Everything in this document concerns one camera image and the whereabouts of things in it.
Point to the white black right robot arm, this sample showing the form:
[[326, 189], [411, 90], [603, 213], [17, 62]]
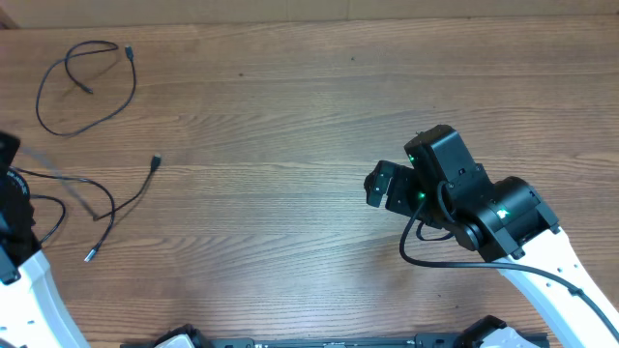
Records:
[[507, 222]]

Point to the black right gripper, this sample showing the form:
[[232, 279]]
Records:
[[406, 182]]

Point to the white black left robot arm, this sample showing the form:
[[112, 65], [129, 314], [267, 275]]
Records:
[[32, 311]]

